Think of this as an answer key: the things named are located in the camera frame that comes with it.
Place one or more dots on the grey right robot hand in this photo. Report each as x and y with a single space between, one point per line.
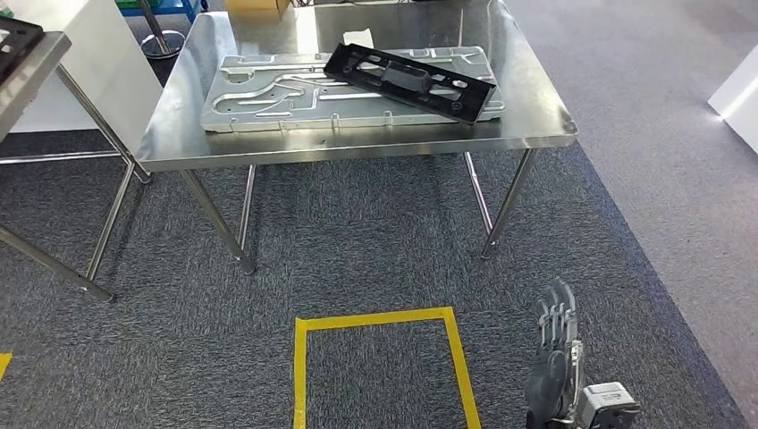
551 379

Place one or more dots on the black plastic plate frame part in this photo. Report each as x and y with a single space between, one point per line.
408 76
18 44

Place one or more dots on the stainless steel workbench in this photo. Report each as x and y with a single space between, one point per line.
533 118

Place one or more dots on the white panel box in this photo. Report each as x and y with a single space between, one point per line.
740 100

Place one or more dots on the machined aluminium fixture plate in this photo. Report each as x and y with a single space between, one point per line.
266 118

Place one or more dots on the white folded paper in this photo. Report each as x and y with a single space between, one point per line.
358 37

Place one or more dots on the brown cardboard box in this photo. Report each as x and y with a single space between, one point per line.
254 5

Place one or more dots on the chrome stanchion with round base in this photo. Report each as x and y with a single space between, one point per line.
163 44

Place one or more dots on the blue metal cart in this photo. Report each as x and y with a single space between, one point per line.
177 5

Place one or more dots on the white cabinet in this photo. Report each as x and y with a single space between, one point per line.
106 59

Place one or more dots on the stainless steel side table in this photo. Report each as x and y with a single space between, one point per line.
29 77

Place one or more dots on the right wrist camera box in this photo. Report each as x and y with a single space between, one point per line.
607 405

